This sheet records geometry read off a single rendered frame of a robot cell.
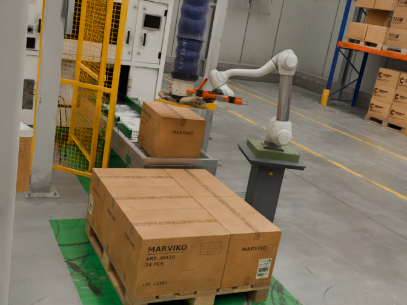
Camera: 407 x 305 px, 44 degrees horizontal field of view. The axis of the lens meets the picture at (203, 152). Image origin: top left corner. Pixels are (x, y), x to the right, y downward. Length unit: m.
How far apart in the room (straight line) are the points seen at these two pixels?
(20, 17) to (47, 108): 4.08
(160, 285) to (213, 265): 0.36
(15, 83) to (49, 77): 4.00
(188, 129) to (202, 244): 1.44
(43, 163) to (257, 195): 1.94
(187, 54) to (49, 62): 1.21
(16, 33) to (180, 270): 2.75
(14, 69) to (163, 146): 3.78
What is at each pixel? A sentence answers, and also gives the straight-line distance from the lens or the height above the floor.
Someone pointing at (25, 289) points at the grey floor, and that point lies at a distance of 3.52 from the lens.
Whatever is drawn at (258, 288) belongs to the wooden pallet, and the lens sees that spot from 3.64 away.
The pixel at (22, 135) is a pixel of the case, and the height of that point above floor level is 0.98.
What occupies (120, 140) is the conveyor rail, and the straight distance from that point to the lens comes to 4.85.
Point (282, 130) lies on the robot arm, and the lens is 4.16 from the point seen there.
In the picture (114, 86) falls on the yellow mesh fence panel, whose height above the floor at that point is 1.05.
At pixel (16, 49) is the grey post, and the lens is 0.59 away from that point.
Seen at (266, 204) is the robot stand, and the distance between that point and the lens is 4.54.
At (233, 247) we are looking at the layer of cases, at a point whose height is 0.45.
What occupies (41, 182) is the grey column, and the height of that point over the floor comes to 0.12.
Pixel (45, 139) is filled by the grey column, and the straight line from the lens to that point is 4.73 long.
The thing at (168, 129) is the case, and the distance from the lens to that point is 4.31.
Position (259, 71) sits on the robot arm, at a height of 1.45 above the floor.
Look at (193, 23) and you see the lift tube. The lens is 4.14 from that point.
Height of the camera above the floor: 1.90
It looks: 16 degrees down
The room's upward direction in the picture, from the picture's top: 10 degrees clockwise
